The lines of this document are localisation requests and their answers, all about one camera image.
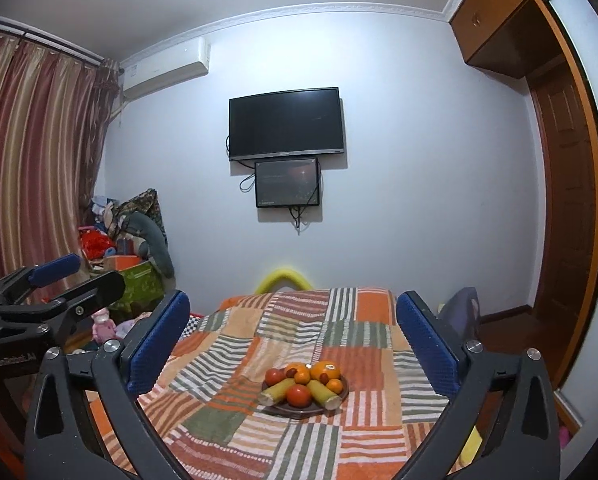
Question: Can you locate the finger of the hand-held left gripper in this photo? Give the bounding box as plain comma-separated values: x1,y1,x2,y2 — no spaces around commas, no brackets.
0,254,82,307
0,271,126,333

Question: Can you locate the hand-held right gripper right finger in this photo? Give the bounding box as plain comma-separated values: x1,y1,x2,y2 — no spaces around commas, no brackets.
395,290,562,480

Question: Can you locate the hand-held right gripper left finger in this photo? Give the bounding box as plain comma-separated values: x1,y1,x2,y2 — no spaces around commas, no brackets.
24,290,192,480

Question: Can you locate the yellow corn cob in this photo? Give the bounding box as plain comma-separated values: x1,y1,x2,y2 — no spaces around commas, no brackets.
306,379,340,409
259,379,297,405

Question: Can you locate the dark purple plate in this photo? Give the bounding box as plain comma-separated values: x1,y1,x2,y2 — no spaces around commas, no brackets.
261,374,350,417

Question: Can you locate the orange cardboard box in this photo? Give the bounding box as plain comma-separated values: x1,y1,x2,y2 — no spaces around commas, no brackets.
104,255,144,272

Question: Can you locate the pink plush toy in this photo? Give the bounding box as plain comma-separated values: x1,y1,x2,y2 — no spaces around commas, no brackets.
91,308,117,343

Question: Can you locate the red plastic bag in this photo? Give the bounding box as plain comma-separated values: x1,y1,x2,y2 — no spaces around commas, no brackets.
79,229,114,260

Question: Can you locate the green cardboard box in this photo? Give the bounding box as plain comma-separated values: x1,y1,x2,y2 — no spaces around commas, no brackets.
121,260,162,306

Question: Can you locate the black white checkered cloth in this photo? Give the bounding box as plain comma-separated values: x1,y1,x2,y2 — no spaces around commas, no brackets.
181,312,214,336

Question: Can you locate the grey stuffed toy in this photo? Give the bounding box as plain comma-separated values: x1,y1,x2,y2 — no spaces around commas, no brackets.
121,211,176,277

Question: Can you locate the dark patterned cloth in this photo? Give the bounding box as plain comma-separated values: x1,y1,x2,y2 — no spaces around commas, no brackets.
114,189,167,241

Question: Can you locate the red striped curtain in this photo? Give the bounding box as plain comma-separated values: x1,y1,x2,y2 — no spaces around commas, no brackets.
0,27,122,291

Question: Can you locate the yellow cloth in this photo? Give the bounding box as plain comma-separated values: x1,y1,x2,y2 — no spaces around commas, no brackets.
461,425,482,466

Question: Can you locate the striped patchwork blanket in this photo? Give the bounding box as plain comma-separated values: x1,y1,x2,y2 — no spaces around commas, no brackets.
86,287,480,480

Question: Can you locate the yellow foam cushion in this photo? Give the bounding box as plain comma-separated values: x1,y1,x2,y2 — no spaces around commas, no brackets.
256,269,310,295

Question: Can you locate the brown wooden door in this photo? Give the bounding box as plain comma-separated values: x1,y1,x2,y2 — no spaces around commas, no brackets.
526,65,598,386

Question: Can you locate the white air conditioner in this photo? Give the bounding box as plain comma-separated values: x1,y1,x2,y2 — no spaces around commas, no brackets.
121,37,211,100

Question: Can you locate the dark curtain rod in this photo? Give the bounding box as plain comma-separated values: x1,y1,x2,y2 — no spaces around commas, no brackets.
0,17,104,66

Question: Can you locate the brown wooden overhead cabinet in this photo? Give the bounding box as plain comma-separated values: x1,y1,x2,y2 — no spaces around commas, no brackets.
449,0,570,80

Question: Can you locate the black monitor cable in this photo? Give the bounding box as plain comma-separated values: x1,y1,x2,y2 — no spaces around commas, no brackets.
291,205,312,233

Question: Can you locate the small black wall monitor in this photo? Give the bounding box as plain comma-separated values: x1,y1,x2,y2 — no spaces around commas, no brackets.
255,158,321,208

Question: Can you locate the black wall television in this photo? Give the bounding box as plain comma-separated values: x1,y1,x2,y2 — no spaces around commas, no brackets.
229,87,346,162

